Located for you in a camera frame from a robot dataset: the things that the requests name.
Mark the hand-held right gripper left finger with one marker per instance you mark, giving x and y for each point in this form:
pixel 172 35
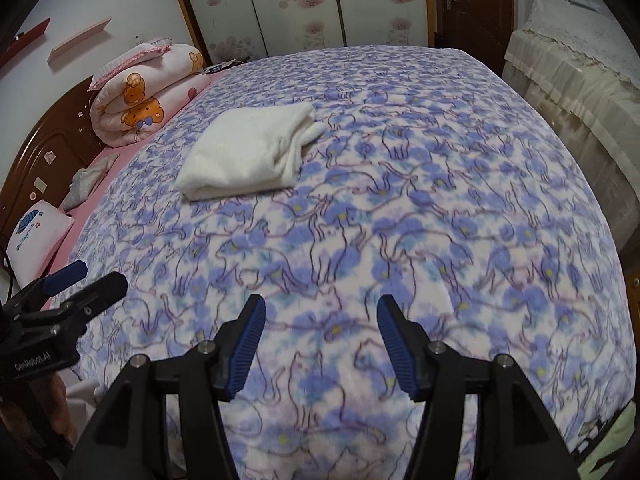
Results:
pixel 245 350

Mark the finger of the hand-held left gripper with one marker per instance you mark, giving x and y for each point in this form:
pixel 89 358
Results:
pixel 65 275
pixel 102 290

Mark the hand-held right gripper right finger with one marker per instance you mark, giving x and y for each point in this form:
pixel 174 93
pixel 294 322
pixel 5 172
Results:
pixel 397 350

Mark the white fluffy braided-trim cardigan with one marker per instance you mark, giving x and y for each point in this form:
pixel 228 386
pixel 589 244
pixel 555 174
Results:
pixel 240 155

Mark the person's left hand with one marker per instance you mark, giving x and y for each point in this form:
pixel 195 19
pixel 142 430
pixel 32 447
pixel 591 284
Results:
pixel 62 405

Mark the white printed pillow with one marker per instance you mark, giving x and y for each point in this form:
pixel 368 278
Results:
pixel 35 245

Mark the grey crumpled cloth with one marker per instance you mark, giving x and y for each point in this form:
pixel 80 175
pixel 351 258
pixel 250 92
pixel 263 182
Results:
pixel 85 182

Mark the dark wooden headboard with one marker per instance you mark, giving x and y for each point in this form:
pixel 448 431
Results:
pixel 45 160

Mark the purple cat-print blanket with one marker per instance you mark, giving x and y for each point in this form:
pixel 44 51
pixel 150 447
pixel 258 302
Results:
pixel 400 185

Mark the pink bear-print rolled quilt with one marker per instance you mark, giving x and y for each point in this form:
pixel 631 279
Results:
pixel 145 100

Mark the pale green bag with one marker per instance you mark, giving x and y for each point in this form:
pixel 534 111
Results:
pixel 610 425

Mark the cream pleated furniture cover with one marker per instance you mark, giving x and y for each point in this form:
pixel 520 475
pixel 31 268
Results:
pixel 565 120

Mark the floral sliding-door wardrobe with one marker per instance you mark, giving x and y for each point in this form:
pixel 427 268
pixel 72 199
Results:
pixel 300 0

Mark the dark wooden door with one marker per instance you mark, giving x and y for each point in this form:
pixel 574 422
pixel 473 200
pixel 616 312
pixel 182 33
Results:
pixel 475 5

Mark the white lace cover cloth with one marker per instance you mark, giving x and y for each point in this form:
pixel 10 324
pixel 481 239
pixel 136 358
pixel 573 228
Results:
pixel 575 40

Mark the pink wall shelf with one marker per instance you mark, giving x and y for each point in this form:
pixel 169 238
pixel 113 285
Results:
pixel 80 42

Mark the red wall shelf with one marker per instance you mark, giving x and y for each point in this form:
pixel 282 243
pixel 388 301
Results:
pixel 30 35

